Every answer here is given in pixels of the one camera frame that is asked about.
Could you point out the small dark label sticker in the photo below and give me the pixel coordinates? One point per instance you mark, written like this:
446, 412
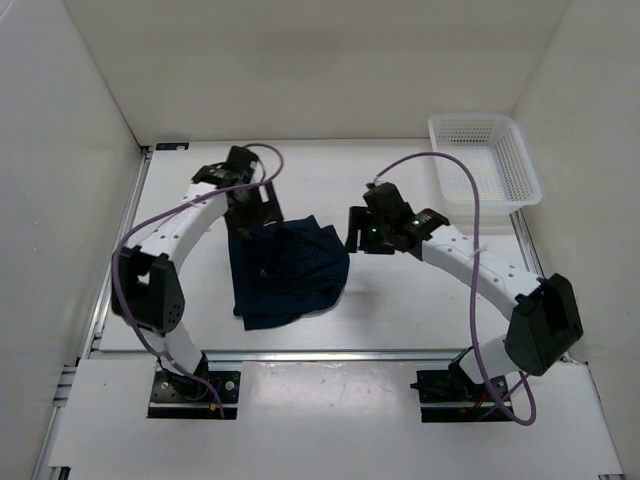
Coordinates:
172, 146

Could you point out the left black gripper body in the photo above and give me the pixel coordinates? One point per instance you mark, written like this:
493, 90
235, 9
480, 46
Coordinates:
252, 211

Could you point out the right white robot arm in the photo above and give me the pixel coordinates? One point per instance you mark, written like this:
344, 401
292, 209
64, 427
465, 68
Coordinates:
543, 316

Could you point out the navy blue shorts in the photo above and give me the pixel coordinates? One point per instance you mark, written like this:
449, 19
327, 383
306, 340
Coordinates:
286, 270

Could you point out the white plastic mesh basket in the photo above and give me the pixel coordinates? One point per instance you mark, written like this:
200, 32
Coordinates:
492, 149

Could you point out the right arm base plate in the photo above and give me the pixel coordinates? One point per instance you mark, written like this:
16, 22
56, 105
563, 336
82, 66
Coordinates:
443, 401

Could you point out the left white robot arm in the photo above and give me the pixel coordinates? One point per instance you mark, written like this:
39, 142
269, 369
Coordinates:
145, 286

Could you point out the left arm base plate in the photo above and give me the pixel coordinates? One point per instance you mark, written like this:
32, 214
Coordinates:
175, 397

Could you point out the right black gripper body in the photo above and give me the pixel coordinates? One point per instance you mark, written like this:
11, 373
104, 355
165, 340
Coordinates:
377, 236

